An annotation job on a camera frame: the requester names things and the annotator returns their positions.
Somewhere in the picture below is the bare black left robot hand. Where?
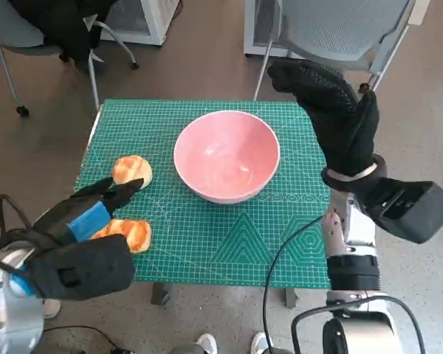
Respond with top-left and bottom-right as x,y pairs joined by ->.
31,177 -> 145,247

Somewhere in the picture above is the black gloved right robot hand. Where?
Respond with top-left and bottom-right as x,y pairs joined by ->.
267,59 -> 380,178

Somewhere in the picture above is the rectangular toy bread loaf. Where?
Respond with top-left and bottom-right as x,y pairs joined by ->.
90,218 -> 153,254

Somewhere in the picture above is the round toy bread bun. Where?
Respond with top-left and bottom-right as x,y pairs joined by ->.
111,155 -> 154,190

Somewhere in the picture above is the pink bowl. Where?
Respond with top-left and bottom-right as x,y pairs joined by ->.
173,110 -> 281,205

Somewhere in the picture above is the grey mesh chair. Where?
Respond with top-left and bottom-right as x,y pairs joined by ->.
253,0 -> 431,101

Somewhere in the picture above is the green cutting mat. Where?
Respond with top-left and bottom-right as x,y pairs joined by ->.
75,97 -> 334,289

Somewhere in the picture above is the white mesh front cabinet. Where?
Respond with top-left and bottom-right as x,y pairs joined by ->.
102,0 -> 182,47
243,0 -> 301,58

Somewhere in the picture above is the white shoe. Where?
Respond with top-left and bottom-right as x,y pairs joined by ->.
251,330 -> 272,354
197,333 -> 219,354

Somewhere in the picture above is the teal seat office chair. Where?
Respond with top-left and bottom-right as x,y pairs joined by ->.
0,0 -> 140,117

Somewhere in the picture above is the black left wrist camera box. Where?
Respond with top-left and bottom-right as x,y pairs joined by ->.
24,235 -> 136,300

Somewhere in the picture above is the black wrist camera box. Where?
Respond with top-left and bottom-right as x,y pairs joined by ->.
361,176 -> 443,245
24,235 -> 136,300

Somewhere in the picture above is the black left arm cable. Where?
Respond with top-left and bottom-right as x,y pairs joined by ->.
0,194 -> 38,276

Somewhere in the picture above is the black table bracket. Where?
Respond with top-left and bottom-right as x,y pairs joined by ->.
151,283 -> 171,305
283,288 -> 301,308

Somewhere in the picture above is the black floor cable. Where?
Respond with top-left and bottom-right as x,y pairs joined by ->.
43,324 -> 134,352

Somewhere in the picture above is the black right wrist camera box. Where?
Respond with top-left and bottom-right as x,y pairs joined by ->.
361,176 -> 443,245

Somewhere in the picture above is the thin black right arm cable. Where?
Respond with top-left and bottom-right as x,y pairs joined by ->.
262,215 -> 324,354

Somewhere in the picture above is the looped black right arm cable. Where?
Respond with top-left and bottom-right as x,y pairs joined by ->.
291,294 -> 427,354

